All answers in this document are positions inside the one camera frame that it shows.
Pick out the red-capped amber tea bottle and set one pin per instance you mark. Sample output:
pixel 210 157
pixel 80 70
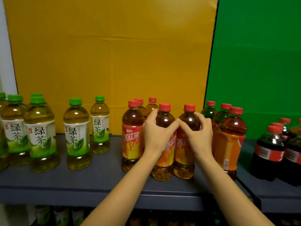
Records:
pixel 219 117
pixel 231 143
pixel 185 167
pixel 141 110
pixel 162 169
pixel 132 138

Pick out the white shelf side post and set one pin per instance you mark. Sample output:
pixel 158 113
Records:
pixel 5 68

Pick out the person's right hand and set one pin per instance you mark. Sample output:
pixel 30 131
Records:
pixel 200 141

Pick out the person's left hand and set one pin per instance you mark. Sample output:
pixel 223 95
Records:
pixel 155 141

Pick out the orange backing board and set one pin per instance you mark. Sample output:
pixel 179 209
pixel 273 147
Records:
pixel 105 44

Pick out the person's right forearm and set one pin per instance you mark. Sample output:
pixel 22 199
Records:
pixel 230 195

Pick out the red-capped black cola bottle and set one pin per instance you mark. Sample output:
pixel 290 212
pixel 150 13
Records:
pixel 292 162
pixel 268 152

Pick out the person's left forearm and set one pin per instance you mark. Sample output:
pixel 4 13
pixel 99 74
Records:
pixel 122 195

